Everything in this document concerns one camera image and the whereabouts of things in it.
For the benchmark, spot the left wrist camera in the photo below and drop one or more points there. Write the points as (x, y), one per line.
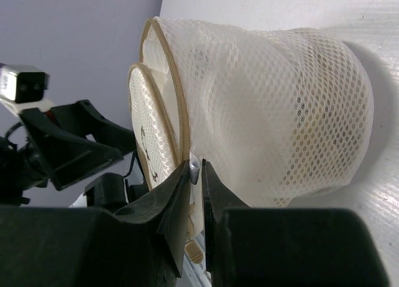
(23, 87)

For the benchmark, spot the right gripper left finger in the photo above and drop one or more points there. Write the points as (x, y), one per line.
(142, 244)

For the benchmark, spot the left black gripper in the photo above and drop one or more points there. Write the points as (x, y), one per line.
(68, 144)

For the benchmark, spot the aluminium mounting rail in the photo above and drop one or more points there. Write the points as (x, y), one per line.
(194, 263)

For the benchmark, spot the white mesh laundry bag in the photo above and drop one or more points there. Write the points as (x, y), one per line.
(278, 114)

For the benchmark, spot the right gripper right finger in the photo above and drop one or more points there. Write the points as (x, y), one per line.
(248, 246)

